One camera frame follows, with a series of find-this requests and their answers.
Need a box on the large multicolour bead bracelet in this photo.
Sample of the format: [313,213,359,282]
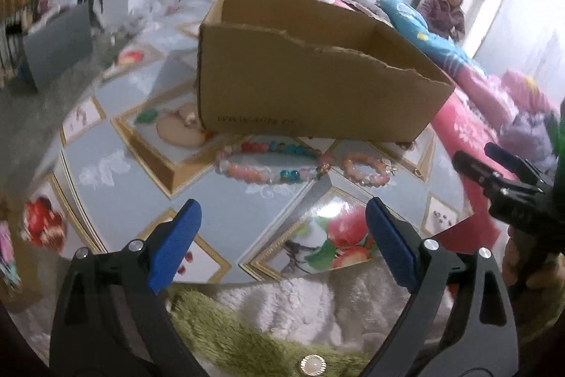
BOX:
[215,140,334,186]

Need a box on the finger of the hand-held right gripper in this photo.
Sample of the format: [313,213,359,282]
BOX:
[484,142,554,185]
[452,150,526,194]

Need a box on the green white fuzzy garment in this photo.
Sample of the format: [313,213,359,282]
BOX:
[165,266,455,377]

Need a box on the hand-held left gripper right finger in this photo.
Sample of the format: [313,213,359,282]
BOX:
[357,197,519,377]

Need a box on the brown cardboard box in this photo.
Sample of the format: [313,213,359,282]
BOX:
[196,0,456,145]

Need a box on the small pink bead bracelet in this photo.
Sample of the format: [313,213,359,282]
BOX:
[339,153,397,188]

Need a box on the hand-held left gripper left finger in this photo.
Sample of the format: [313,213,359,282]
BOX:
[49,199,208,377]

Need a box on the grey box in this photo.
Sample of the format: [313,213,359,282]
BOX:
[18,1,94,93]

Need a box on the person's right hand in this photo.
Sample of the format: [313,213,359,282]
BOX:
[502,224,565,316]

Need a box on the blue printed pillow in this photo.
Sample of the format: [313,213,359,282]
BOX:
[380,0,486,75]

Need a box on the purple cloth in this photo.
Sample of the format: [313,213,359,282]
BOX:
[501,110,559,170]

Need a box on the pink flowered blanket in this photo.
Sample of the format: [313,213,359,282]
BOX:
[430,63,526,236]

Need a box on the white plastic bag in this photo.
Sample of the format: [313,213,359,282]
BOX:
[126,0,177,35]

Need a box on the light pink cloth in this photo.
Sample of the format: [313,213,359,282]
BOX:
[501,70,559,117]

